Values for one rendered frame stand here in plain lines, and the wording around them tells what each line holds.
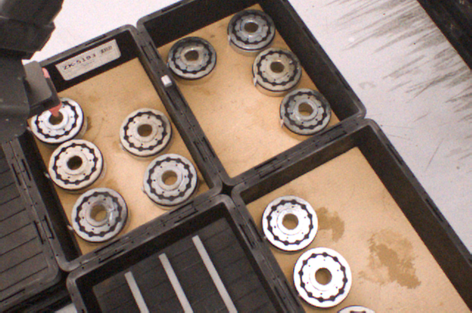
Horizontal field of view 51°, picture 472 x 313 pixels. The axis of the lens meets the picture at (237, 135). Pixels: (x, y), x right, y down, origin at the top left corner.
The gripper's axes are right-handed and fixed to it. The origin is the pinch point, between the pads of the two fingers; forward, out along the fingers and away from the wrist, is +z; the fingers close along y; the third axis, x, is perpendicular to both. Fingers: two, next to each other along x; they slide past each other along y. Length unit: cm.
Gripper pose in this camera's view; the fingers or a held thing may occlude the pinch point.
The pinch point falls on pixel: (35, 119)
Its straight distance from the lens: 81.9
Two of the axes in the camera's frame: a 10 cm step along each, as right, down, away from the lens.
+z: 0.0, 3.7, 9.3
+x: -4.8, -8.2, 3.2
